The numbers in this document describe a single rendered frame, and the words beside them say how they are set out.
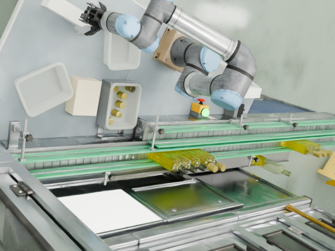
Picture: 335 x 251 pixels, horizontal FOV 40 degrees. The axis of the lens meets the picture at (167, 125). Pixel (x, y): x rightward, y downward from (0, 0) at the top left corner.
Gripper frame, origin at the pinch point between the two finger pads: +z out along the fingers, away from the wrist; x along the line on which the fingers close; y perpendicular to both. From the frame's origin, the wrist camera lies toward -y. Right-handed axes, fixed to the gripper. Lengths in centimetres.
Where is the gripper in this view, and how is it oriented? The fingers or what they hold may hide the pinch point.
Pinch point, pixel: (85, 17)
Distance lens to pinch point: 188.5
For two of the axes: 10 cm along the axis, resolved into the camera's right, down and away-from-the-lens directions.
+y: -6.6, -3.0, -6.8
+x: -4.2, 9.1, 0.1
